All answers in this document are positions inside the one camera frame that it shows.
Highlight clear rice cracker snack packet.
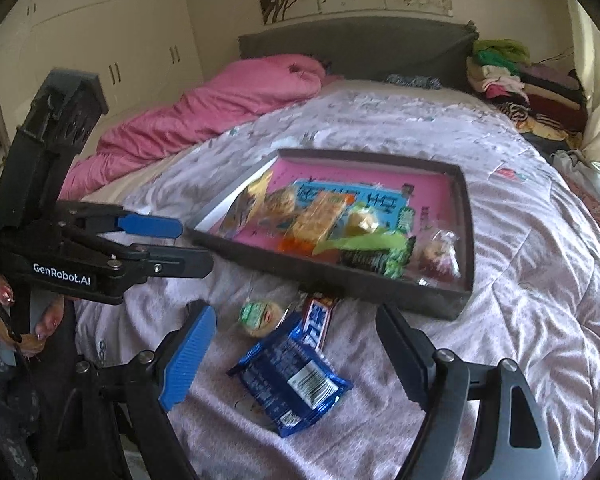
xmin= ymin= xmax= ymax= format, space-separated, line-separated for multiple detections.
xmin=259 ymin=185 xmax=298 ymax=228

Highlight pink Chinese workbook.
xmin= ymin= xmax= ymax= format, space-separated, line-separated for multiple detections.
xmin=212 ymin=157 xmax=463 ymax=283

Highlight white crumpled cloth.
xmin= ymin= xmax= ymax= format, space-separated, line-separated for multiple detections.
xmin=550 ymin=151 xmax=600 ymax=204

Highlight stack of folded clothes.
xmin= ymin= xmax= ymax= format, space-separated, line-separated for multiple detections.
xmin=466 ymin=39 xmax=588 ymax=153

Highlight lilac patterned quilt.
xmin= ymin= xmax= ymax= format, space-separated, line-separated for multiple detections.
xmin=74 ymin=79 xmax=600 ymax=480

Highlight cream curtain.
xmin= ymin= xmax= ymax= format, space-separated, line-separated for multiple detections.
xmin=567 ymin=0 xmax=600 ymax=162

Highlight dark grey headboard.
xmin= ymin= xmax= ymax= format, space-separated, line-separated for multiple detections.
xmin=238 ymin=16 xmax=479 ymax=90

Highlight pink blanket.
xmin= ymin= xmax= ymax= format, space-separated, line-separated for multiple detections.
xmin=60 ymin=54 xmax=338 ymax=200

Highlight yellow chips snack bag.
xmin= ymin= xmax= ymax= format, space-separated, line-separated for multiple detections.
xmin=218 ymin=170 xmax=273 ymax=238

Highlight blue cookie snack packet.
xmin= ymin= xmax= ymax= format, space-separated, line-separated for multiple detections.
xmin=227 ymin=312 xmax=353 ymax=438

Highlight clear pastry packet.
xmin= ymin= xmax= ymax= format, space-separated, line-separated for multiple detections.
xmin=416 ymin=230 xmax=462 ymax=285

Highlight person's left hand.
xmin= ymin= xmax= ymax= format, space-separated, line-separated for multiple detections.
xmin=0 ymin=274 xmax=65 ymax=358

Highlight green snack packet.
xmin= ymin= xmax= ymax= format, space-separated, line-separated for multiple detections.
xmin=312 ymin=203 xmax=407 ymax=256

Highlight Snickers chocolate bar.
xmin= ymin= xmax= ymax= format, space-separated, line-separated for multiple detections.
xmin=301 ymin=292 xmax=340 ymax=351

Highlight dark cardboard tray box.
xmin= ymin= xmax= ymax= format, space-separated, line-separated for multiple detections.
xmin=185 ymin=147 xmax=477 ymax=322

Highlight cream wardrobe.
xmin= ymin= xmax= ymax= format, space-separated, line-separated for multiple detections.
xmin=0 ymin=0 xmax=204 ymax=155

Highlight dark green seaweed packet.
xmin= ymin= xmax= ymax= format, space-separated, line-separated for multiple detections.
xmin=338 ymin=207 xmax=416 ymax=280

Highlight orange biscuit snack packet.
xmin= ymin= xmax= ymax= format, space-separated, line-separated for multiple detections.
xmin=278 ymin=191 xmax=355 ymax=255

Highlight dark patterned pillow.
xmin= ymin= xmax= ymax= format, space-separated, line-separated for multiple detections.
xmin=385 ymin=74 xmax=442 ymax=90

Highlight small round green-label cake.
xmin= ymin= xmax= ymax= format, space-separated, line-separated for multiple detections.
xmin=238 ymin=300 xmax=286 ymax=338

